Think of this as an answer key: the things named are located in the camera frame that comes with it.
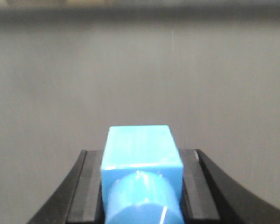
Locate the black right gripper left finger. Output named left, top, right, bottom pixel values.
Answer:
left=28, top=150, right=105, bottom=224

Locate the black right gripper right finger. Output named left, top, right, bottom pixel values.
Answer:
left=178, top=148, right=264, bottom=224

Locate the blue block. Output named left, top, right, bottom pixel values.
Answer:
left=100, top=125, right=184, bottom=224

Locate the black conveyor belt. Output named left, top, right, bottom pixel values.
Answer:
left=0, top=10, right=280, bottom=224

